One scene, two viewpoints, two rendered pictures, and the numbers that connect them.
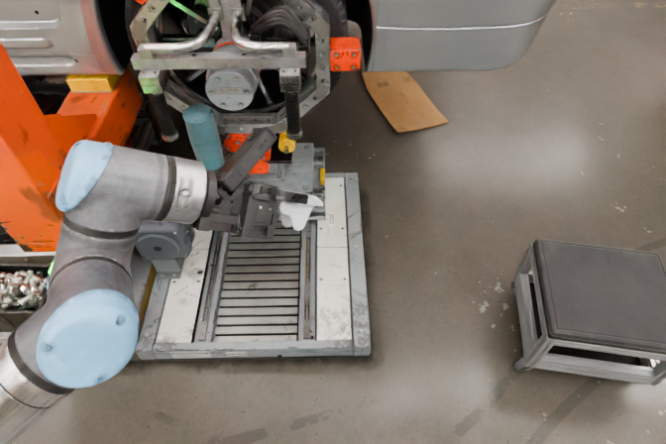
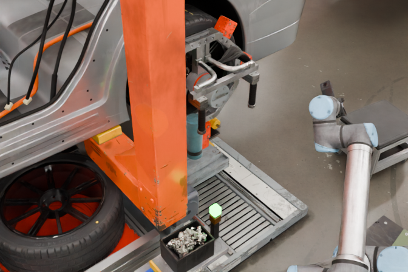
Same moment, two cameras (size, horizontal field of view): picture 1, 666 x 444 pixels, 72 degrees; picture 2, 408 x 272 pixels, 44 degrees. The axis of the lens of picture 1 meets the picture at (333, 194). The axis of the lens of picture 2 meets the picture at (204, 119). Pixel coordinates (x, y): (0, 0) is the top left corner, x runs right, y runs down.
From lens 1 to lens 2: 1.86 m
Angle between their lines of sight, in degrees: 30
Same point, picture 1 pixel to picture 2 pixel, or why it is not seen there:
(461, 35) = (278, 34)
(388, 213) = (248, 150)
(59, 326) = (372, 128)
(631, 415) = not seen: outside the picture
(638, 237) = (359, 104)
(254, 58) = (240, 73)
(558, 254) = (354, 117)
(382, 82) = not seen: hidden behind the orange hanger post
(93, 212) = (333, 114)
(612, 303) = (387, 124)
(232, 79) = (222, 89)
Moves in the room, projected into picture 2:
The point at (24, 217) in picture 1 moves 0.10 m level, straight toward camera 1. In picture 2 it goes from (173, 200) to (195, 202)
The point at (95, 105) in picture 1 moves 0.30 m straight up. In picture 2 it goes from (124, 143) to (118, 95)
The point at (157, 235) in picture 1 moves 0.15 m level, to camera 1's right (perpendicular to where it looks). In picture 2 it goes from (190, 201) to (212, 188)
